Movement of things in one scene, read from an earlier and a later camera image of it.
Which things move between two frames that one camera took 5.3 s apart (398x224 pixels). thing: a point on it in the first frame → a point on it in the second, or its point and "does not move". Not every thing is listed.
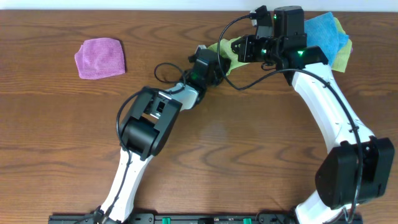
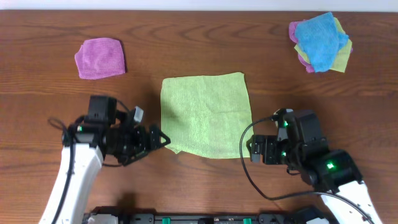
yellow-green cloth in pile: (340, 62) does not move
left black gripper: (224, 65) → (143, 144)
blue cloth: (321, 32) does not move
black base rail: (203, 219) does not move
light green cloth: (224, 48) → (206, 115)
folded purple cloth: (100, 58) does not move
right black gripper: (244, 55) → (268, 142)
